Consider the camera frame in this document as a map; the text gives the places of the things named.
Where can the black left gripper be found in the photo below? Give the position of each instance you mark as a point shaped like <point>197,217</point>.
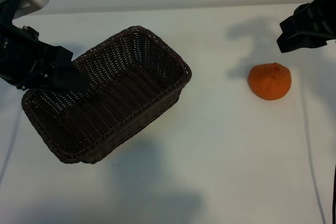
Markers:
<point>29,56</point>

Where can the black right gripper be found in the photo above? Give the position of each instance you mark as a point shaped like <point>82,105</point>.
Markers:
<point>320,16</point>

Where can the orange fruit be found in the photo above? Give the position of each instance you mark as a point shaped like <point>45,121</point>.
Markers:
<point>267,82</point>

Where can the dark brown woven basket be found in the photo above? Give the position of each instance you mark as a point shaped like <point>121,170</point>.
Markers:
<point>126,82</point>

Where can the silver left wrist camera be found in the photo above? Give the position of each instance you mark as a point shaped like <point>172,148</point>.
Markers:
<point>36,1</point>

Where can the black left camera bracket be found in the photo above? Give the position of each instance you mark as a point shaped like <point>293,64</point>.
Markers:
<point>6,9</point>

